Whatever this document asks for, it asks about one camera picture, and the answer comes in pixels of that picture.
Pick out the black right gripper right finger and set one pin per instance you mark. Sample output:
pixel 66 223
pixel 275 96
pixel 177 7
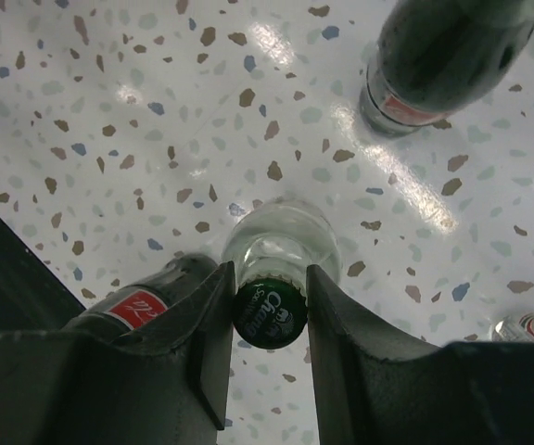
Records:
pixel 375 384

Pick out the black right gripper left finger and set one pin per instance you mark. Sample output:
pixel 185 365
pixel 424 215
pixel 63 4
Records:
pixel 165 383

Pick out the cola bottle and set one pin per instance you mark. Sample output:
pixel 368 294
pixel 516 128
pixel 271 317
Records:
pixel 138 303
pixel 434 58

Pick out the clear soda bottle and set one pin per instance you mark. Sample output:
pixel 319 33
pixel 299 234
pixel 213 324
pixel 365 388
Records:
pixel 271 249
pixel 515 327

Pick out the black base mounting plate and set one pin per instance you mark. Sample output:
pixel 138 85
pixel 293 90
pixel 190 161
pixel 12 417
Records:
pixel 31 296

